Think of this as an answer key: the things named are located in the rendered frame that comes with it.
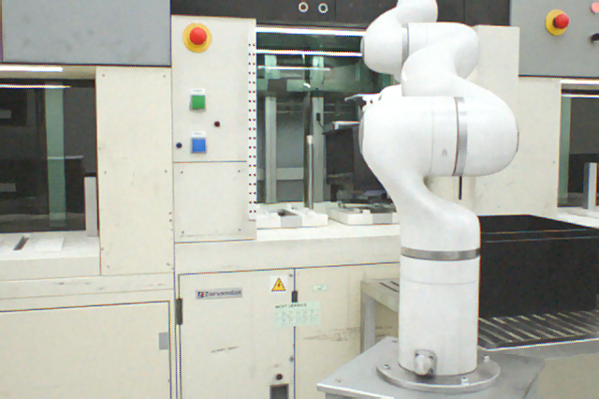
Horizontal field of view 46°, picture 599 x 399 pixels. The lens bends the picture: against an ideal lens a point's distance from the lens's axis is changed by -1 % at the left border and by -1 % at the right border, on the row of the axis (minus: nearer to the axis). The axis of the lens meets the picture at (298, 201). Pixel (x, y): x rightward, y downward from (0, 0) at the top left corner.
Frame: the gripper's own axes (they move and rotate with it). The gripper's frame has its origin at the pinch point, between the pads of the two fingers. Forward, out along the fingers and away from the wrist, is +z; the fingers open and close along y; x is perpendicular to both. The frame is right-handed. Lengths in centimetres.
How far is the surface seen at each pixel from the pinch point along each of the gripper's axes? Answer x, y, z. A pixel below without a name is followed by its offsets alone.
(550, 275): -38, 11, -74
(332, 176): -21.3, -11.1, 1.9
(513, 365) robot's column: -46, -14, -100
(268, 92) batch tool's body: 4.3, -26.6, 19.8
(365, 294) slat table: -48, -14, -35
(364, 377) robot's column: -46, -39, -99
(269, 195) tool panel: -31, -19, 54
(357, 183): -22.3, -8.5, -12.6
